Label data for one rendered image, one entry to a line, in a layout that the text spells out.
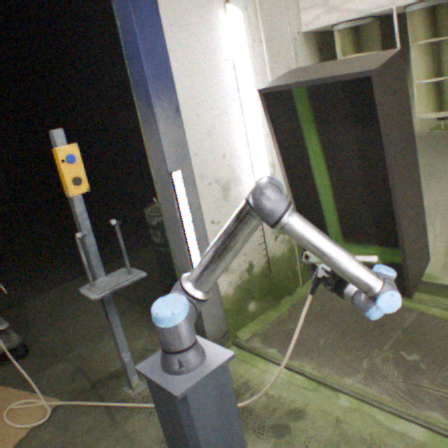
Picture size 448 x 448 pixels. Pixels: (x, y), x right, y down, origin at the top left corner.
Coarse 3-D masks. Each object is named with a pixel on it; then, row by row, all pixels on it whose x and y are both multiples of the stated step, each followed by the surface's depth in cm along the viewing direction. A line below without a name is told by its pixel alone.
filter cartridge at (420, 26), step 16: (432, 0) 238; (416, 16) 249; (432, 16) 243; (416, 32) 252; (432, 32) 246; (416, 48) 257; (432, 48) 250; (416, 64) 261; (432, 64) 252; (416, 80) 266; (432, 80) 255; (416, 96) 270; (432, 96) 259; (416, 112) 277; (432, 112) 263
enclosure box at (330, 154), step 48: (288, 96) 221; (336, 96) 216; (384, 96) 169; (288, 144) 224; (336, 144) 231; (384, 144) 176; (288, 192) 225; (336, 192) 249; (384, 192) 229; (336, 240) 269; (384, 240) 246
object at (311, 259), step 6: (306, 252) 182; (312, 258) 180; (360, 258) 200; (366, 258) 203; (372, 258) 205; (318, 264) 186; (324, 264) 187; (312, 282) 191; (318, 282) 190; (312, 288) 191; (312, 294) 192
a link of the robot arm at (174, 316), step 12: (168, 300) 164; (180, 300) 163; (156, 312) 158; (168, 312) 156; (180, 312) 157; (192, 312) 166; (156, 324) 158; (168, 324) 156; (180, 324) 158; (192, 324) 164; (168, 336) 158; (180, 336) 158; (192, 336) 163; (168, 348) 160; (180, 348) 160
